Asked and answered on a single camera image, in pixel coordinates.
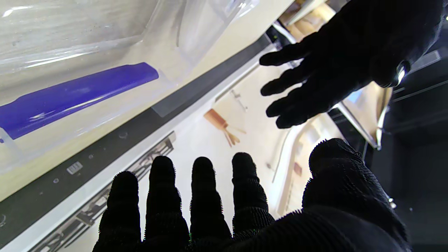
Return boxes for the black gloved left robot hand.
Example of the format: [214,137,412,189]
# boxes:
[259,0,447,129]

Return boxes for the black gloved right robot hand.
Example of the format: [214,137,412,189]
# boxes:
[92,138,412,252]

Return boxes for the clear container with blue clips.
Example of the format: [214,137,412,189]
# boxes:
[0,0,259,175]

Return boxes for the printed kitchen backdrop cloth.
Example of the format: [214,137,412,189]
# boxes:
[0,0,396,252]

